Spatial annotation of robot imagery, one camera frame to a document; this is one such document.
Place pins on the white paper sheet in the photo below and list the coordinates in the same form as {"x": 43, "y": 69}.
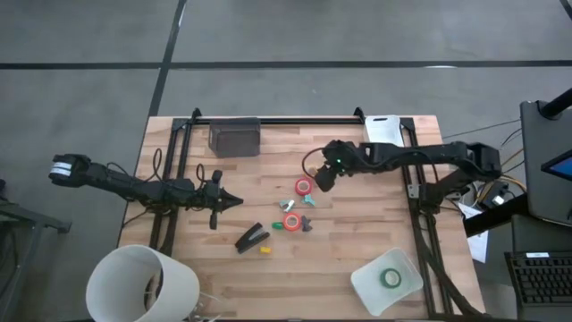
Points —
{"x": 479, "y": 246}

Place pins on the black stapler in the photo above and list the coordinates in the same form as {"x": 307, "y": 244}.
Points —
{"x": 252, "y": 237}

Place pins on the white rectangular plastic bin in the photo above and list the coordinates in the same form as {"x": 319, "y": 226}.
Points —
{"x": 384, "y": 129}

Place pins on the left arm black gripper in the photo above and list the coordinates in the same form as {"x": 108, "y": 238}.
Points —
{"x": 210, "y": 199}

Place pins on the green tape roll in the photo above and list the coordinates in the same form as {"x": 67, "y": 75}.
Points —
{"x": 383, "y": 278}

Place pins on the black aluminium table frame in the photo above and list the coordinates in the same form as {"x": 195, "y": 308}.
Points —
{"x": 290, "y": 121}

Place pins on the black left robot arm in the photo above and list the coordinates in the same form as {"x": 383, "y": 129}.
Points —
{"x": 134, "y": 185}

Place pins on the yellow staple remover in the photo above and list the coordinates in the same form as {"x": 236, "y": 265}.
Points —
{"x": 265, "y": 250}

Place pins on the white square plastic bin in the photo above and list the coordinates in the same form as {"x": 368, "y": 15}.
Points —
{"x": 371, "y": 290}

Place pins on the black pole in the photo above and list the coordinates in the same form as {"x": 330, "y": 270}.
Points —
{"x": 558, "y": 105}

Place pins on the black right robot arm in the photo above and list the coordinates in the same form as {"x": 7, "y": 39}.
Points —
{"x": 424, "y": 154}

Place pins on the grey computer case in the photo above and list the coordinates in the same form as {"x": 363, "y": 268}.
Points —
{"x": 538, "y": 179}

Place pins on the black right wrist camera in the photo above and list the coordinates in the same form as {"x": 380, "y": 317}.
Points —
{"x": 325, "y": 180}

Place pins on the teal staple remover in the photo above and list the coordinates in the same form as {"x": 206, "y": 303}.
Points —
{"x": 308, "y": 200}

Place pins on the white cylindrical lampshade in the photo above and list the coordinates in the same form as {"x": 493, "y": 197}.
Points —
{"x": 120, "y": 286}

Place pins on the orange red tape roll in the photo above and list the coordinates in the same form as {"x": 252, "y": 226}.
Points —
{"x": 286, "y": 222}

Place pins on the black side desk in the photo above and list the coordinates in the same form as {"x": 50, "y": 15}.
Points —
{"x": 491, "y": 219}

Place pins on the black power adapter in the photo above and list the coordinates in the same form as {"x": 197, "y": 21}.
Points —
{"x": 495, "y": 194}

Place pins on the dark grey staple remover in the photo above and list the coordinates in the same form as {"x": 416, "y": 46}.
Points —
{"x": 306, "y": 223}

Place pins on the dark grey plastic bin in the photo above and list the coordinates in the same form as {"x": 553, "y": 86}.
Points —
{"x": 234, "y": 138}

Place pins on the black keyboard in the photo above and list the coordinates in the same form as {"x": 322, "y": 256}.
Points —
{"x": 540, "y": 282}

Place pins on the blue lit screen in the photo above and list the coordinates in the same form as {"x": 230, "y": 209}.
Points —
{"x": 561, "y": 167}

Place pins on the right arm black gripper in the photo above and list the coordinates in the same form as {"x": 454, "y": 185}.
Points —
{"x": 338, "y": 156}

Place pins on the green staple remover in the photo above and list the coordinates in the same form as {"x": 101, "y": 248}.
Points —
{"x": 277, "y": 226}

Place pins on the black metal stand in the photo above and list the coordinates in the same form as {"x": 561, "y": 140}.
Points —
{"x": 27, "y": 219}

